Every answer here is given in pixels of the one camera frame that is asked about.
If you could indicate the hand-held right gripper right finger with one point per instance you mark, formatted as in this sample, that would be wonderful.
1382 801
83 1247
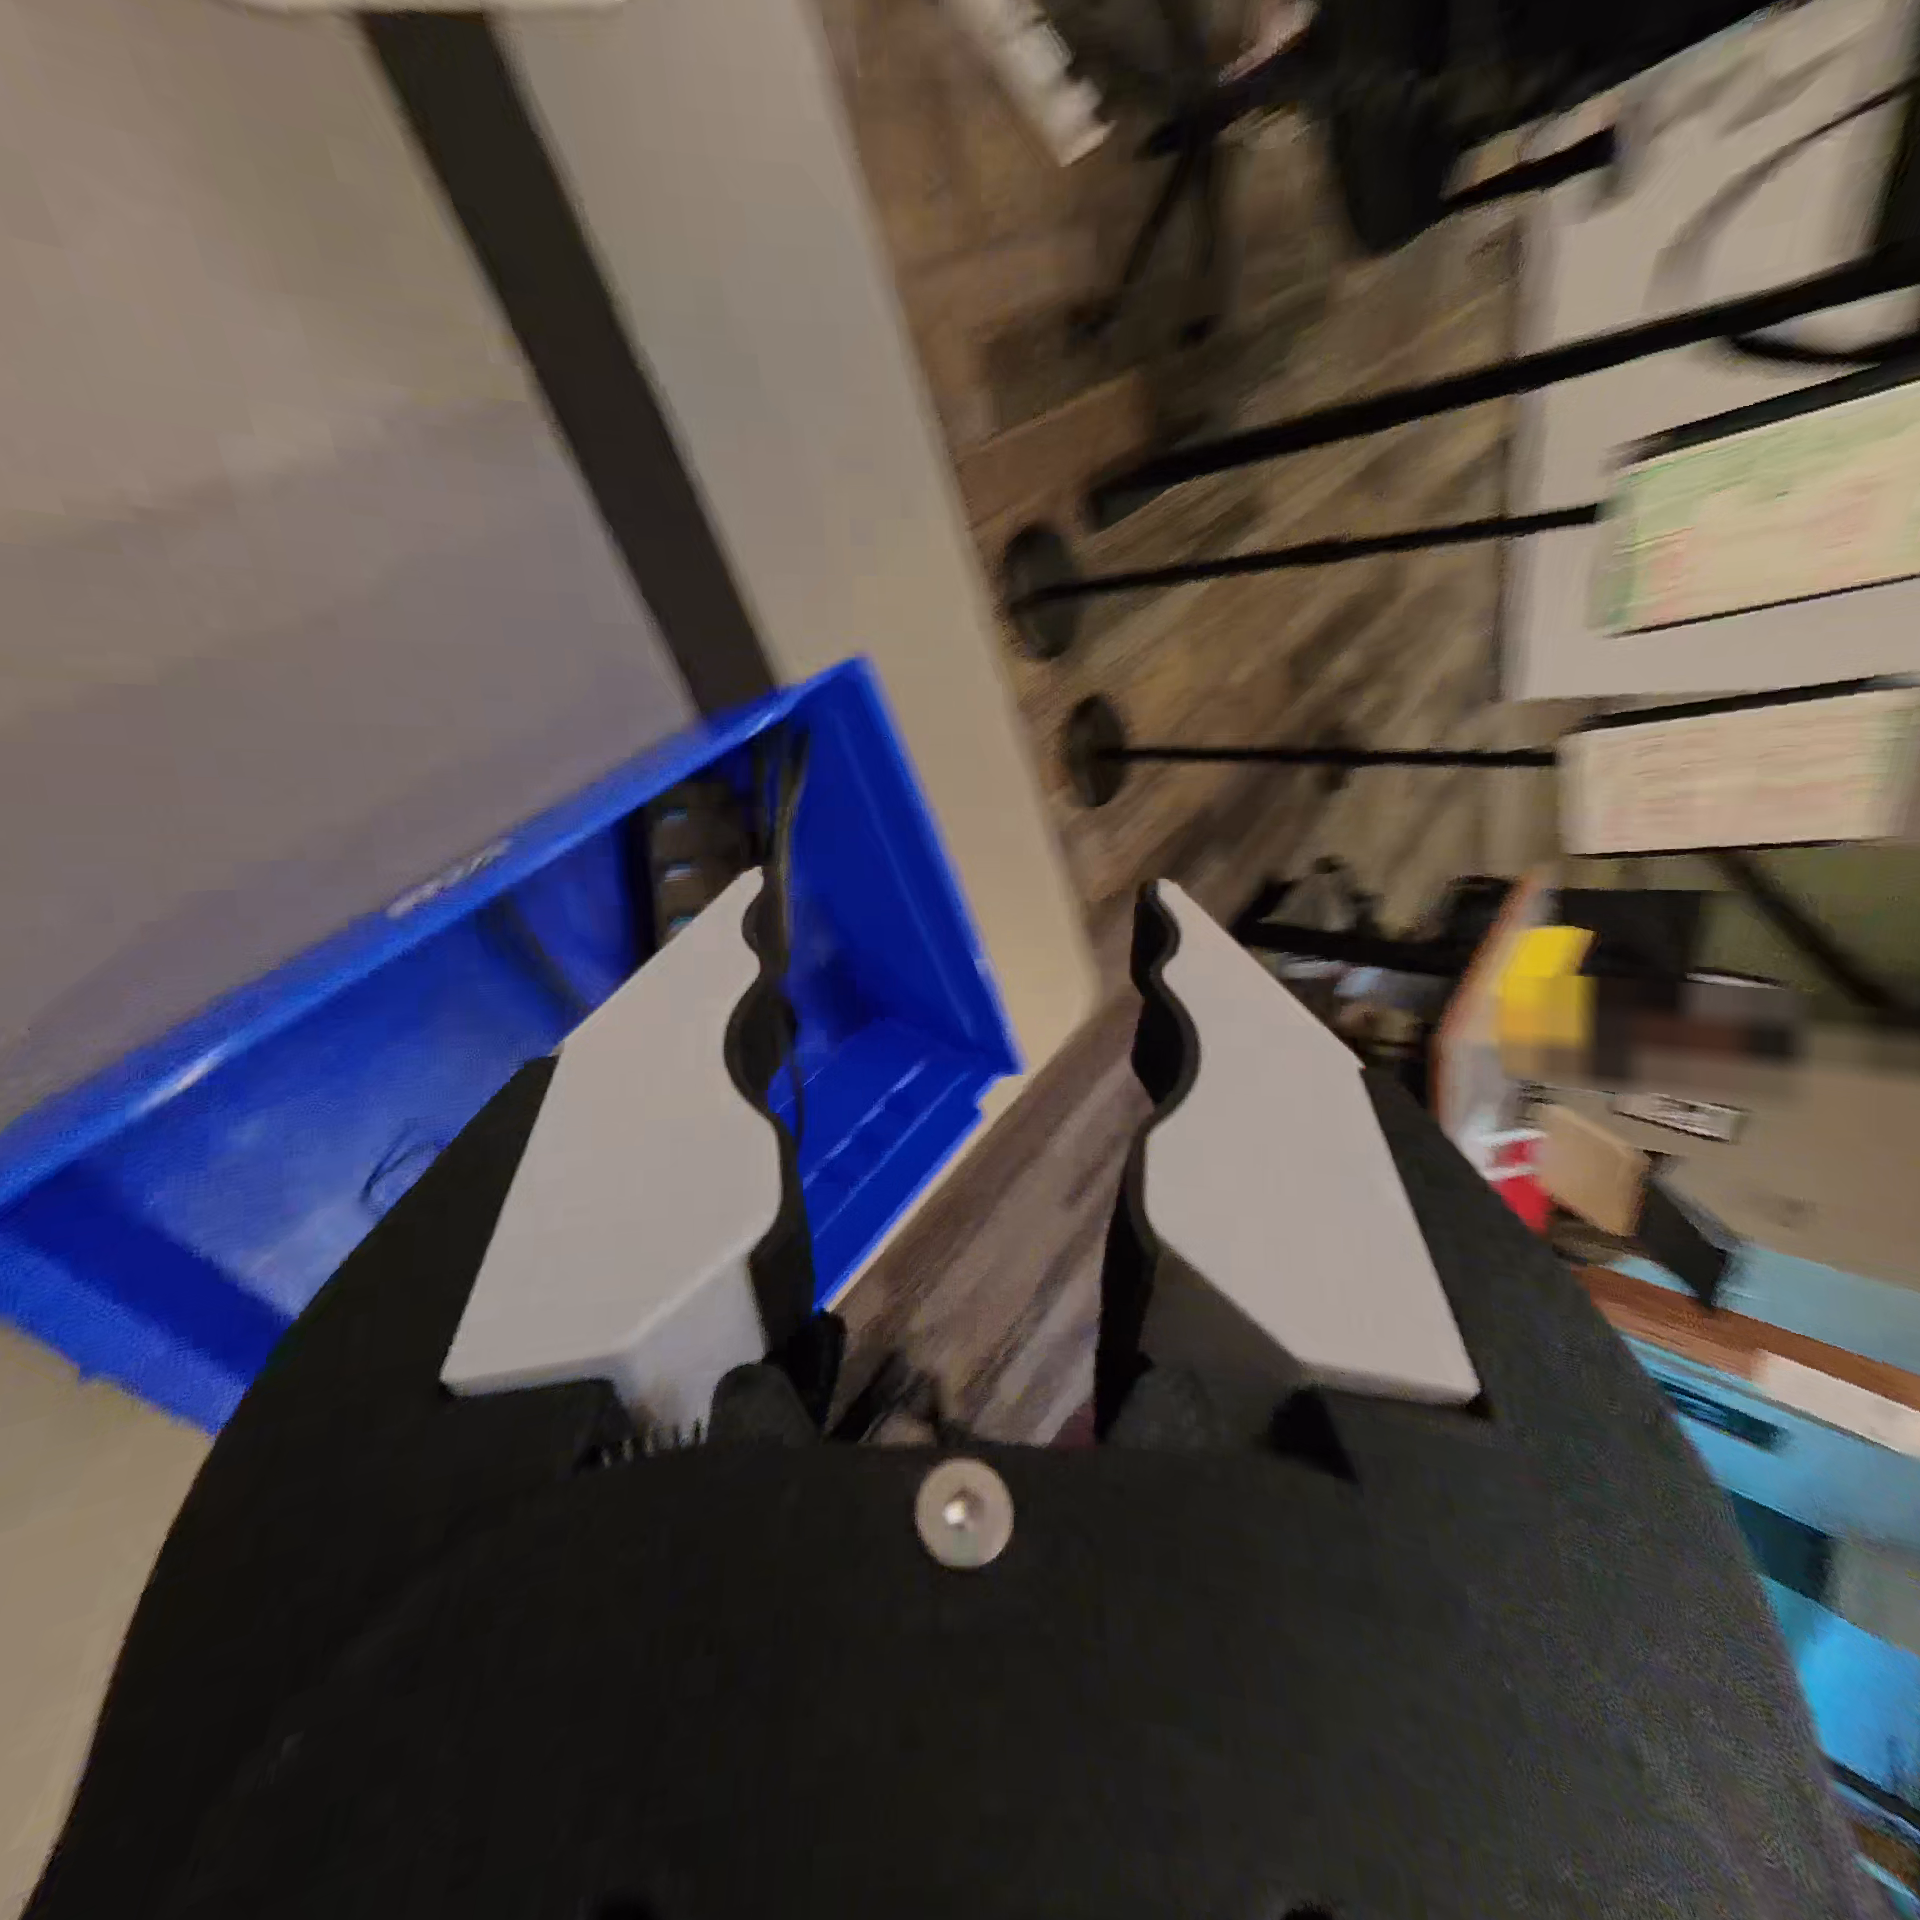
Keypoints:
1275 1201

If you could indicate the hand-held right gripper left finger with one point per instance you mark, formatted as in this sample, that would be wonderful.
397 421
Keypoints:
628 1184

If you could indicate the blue plastic bin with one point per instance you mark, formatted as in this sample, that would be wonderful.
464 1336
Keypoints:
299 1110

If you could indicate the black pole round foot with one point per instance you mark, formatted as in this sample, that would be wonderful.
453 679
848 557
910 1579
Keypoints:
1035 592
1096 751

